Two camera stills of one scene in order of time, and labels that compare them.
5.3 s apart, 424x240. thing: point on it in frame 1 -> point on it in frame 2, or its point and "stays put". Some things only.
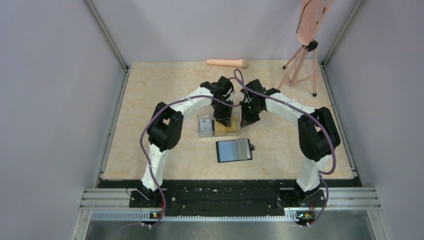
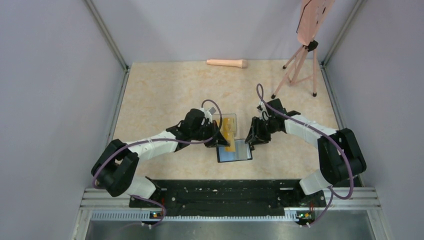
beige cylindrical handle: (239, 63) stays put
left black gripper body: (221, 110) -> (203, 132)
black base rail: (228, 197) stays put
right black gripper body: (249, 108) -> (267, 127)
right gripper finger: (246, 120) -> (252, 139)
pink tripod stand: (304, 66) stays put
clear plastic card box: (208, 126) stays put
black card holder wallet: (234, 150) stays put
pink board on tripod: (312, 13) stays put
